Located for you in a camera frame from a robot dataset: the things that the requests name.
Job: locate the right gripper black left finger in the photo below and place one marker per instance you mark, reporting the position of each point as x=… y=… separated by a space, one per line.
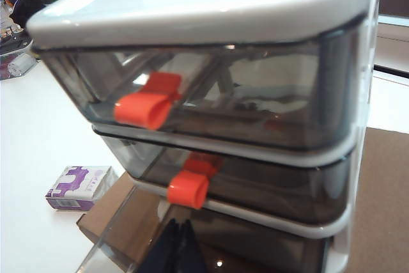
x=169 y=254

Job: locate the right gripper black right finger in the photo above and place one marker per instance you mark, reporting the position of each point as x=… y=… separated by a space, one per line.
x=193 y=254

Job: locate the purple white napkin pack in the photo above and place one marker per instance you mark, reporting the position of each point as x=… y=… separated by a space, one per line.
x=80 y=183

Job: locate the brown cardboard box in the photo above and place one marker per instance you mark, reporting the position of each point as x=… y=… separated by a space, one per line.
x=383 y=190

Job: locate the purple white pouch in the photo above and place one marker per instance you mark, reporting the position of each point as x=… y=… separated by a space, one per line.
x=16 y=66

